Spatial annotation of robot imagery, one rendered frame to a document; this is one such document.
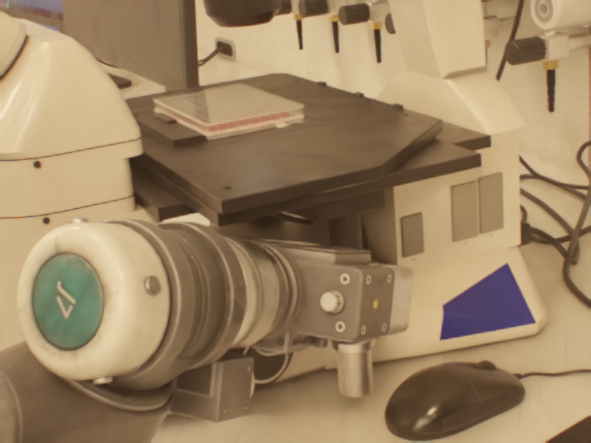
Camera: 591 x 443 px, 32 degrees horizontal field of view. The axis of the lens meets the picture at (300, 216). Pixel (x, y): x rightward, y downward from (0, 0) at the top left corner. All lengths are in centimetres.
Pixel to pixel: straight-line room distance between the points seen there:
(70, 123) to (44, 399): 24
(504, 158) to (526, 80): 56
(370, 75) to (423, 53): 87
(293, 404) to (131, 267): 34
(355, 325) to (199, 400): 11
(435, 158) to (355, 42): 111
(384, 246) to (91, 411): 39
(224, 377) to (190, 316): 9
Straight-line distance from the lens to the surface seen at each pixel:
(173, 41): 116
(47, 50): 73
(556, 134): 142
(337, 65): 192
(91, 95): 73
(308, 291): 66
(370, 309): 66
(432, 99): 96
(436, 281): 88
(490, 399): 79
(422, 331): 87
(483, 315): 89
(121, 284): 51
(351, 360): 79
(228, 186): 68
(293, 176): 69
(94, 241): 52
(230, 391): 63
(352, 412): 81
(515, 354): 89
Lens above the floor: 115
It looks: 18 degrees down
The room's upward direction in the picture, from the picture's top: 5 degrees counter-clockwise
